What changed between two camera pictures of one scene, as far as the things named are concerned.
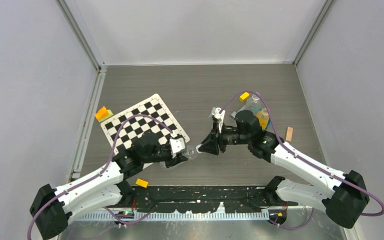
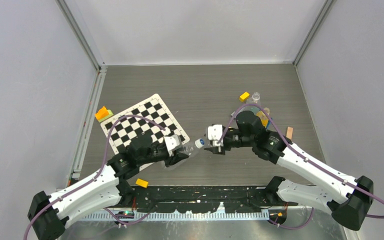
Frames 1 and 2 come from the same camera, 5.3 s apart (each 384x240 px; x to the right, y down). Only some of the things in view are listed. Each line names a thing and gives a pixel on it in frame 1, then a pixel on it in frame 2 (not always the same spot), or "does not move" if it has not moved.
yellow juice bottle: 263,117 does not move
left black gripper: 172,161 does not move
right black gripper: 210,144 does not move
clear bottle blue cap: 191,151 to 199,142
